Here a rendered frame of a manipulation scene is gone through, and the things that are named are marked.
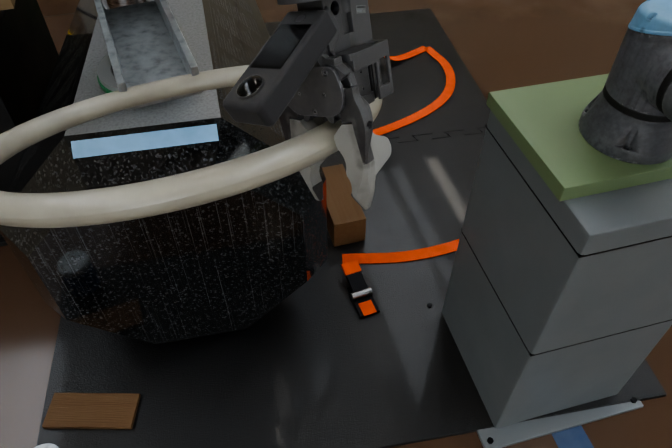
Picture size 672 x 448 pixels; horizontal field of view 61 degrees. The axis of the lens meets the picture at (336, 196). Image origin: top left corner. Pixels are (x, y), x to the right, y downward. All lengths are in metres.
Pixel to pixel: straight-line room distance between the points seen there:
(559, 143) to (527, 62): 1.99
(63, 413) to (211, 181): 1.47
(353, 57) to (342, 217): 1.51
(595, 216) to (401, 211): 1.17
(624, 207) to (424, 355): 0.89
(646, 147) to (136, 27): 0.98
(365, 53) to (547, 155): 0.70
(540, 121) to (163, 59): 0.75
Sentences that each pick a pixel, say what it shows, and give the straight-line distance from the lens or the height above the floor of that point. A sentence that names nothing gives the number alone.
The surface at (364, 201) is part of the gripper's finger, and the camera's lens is 0.55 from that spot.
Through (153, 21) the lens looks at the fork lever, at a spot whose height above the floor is 1.08.
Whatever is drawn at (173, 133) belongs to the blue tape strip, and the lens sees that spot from 1.31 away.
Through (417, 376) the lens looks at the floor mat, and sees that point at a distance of 1.80.
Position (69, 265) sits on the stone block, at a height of 0.50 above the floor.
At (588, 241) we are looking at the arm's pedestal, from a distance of 1.11.
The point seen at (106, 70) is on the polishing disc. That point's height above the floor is 0.88.
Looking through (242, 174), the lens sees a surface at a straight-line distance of 0.48.
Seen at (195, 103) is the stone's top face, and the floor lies 0.83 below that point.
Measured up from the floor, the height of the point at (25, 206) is 1.27.
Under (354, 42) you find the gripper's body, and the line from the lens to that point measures 0.55.
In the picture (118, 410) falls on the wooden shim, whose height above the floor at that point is 0.03.
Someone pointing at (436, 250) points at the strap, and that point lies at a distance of 2.08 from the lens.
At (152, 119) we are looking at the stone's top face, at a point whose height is 0.83.
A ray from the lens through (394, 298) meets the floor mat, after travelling 1.94.
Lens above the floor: 1.61
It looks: 46 degrees down
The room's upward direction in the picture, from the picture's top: straight up
